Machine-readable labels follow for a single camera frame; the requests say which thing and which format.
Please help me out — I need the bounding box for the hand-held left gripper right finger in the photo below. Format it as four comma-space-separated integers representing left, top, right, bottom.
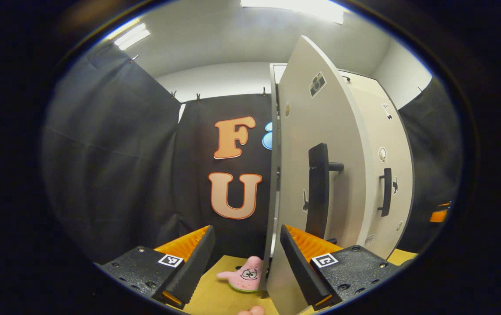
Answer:
279, 224, 402, 312

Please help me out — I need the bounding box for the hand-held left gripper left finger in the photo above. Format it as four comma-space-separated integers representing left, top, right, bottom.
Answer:
94, 225, 216, 310

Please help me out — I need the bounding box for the black backdrop cloth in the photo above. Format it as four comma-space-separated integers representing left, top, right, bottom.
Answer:
40, 42, 463, 265

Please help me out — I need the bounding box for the pink starfish plush toy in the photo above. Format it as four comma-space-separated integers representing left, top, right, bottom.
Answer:
217, 256, 263, 293

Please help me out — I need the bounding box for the narrow ceiling light strip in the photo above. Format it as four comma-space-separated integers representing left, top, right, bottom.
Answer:
114, 23, 150, 50

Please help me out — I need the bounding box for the white cabinet door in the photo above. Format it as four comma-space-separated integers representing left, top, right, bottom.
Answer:
342, 72, 415, 259
263, 35, 373, 315

